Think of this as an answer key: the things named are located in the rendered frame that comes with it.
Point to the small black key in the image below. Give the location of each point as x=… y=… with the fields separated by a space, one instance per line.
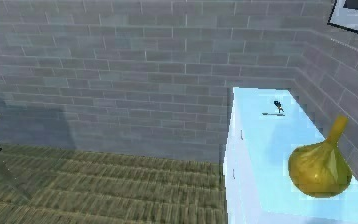
x=278 y=107

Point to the pale blue chest of drawers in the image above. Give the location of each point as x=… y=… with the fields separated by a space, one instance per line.
x=257 y=186

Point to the yellow bulbous vase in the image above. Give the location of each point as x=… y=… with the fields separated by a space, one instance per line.
x=317 y=170

